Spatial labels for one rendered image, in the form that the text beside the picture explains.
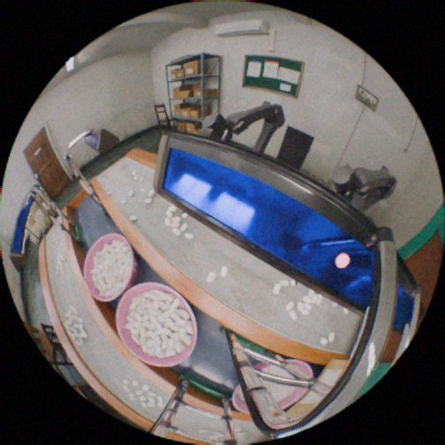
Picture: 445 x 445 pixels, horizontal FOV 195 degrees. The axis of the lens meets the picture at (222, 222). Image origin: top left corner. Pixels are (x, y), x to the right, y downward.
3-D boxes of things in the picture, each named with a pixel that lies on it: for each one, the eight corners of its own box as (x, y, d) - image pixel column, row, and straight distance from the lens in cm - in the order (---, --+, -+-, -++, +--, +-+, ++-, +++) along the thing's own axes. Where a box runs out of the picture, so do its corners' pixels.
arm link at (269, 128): (251, 169, 72) (279, 113, 71) (243, 163, 76) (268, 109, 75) (257, 169, 77) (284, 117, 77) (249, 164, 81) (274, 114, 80)
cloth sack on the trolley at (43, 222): (58, 204, 353) (49, 192, 345) (56, 223, 290) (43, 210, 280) (45, 222, 378) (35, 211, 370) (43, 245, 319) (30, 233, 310)
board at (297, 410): (329, 358, 62) (332, 358, 62) (348, 360, 75) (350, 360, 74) (275, 419, 72) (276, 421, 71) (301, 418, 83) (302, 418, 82)
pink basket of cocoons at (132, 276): (124, 232, 70) (113, 222, 64) (157, 269, 54) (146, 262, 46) (92, 271, 77) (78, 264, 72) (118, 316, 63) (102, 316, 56)
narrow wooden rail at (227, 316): (101, 185, 127) (94, 175, 123) (335, 352, 82) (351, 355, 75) (96, 190, 127) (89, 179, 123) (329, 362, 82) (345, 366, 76)
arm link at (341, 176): (342, 192, 40) (373, 169, 44) (326, 171, 44) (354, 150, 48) (344, 209, 50) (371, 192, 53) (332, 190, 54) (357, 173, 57)
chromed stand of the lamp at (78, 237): (79, 225, 106) (37, 177, 95) (85, 244, 90) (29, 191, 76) (64, 245, 113) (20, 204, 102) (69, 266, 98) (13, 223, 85)
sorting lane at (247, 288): (126, 158, 128) (125, 156, 127) (363, 294, 83) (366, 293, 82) (97, 179, 125) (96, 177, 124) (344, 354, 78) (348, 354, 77)
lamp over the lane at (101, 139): (94, 136, 112) (91, 127, 111) (120, 141, 51) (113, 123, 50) (85, 143, 111) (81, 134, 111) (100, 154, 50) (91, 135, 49)
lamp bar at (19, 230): (36, 192, 119) (32, 185, 119) (22, 259, 66) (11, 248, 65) (31, 201, 122) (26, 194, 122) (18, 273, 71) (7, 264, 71)
